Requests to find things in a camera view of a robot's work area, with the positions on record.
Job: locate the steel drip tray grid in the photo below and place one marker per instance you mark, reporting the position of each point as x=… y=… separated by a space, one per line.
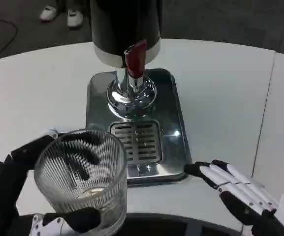
x=144 y=145

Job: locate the clear ribbed glass cup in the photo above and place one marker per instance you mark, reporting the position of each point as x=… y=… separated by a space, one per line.
x=82 y=191

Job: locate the red tap lever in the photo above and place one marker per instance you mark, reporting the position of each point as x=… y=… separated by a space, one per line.
x=136 y=61

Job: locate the steel drip tray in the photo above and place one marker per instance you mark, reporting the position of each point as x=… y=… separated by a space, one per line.
x=171 y=103

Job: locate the black drink dispenser chrome base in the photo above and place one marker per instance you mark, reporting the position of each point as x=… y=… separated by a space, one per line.
x=112 y=27

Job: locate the person's white shoe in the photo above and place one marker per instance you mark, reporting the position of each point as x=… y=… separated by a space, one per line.
x=48 y=13
x=74 y=17

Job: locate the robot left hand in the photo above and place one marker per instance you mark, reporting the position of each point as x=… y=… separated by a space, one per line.
x=6 y=186

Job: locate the black robot torso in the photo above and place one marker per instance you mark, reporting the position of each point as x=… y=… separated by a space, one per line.
x=181 y=228

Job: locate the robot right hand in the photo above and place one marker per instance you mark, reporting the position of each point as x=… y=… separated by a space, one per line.
x=240 y=186

